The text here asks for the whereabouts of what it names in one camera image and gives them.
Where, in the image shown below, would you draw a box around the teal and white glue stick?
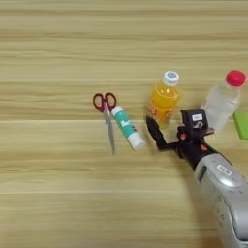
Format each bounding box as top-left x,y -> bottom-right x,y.
110,105 -> 146,152

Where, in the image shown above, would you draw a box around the orange juice bottle white cap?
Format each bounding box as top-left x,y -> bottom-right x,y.
147,70 -> 181,130

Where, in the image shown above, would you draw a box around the red handled scissors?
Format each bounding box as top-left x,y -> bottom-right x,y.
92,92 -> 117,156

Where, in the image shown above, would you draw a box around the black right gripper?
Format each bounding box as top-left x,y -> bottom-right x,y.
145,115 -> 217,171

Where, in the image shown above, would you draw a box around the green flat block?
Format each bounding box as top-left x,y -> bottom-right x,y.
232,110 -> 248,141

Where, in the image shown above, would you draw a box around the clear water bottle red cap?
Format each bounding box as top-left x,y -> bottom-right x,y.
201,70 -> 247,134

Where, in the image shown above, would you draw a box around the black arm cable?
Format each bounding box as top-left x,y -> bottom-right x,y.
214,150 -> 234,167

